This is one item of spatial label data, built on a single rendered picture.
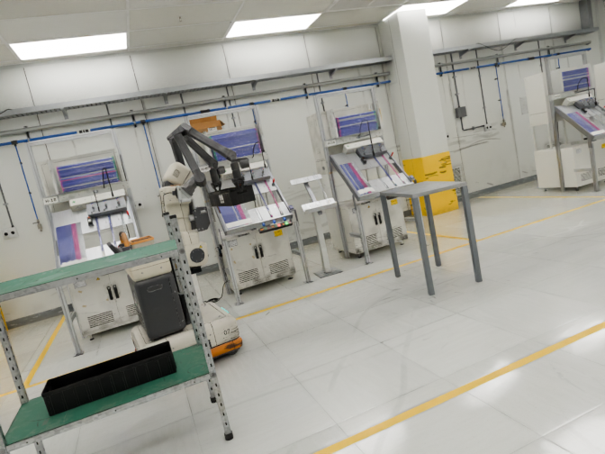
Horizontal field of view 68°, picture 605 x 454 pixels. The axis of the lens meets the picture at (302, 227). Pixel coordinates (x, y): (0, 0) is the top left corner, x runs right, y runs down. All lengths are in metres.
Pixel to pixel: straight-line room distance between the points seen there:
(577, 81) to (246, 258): 5.34
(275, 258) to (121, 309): 1.58
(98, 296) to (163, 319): 1.61
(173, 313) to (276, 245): 1.95
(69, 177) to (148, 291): 1.94
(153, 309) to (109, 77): 3.89
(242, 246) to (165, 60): 2.87
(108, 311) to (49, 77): 3.07
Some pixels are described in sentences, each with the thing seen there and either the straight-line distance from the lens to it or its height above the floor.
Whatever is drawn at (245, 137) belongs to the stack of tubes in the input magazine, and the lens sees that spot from 4.85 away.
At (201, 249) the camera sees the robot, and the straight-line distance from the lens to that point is 3.25.
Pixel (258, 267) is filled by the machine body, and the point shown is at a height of 0.23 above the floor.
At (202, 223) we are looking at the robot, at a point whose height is 0.93.
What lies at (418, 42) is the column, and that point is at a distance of 7.25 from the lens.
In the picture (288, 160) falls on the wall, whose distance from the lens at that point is 6.56.
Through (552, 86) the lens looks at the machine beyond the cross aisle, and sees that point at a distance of 7.57.
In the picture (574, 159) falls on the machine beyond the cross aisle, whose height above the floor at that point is 0.44.
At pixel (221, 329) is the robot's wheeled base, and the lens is 3.18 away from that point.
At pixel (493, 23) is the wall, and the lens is 8.98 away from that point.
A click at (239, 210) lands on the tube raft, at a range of 4.48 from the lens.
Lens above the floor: 1.21
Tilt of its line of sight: 8 degrees down
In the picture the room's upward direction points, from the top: 12 degrees counter-clockwise
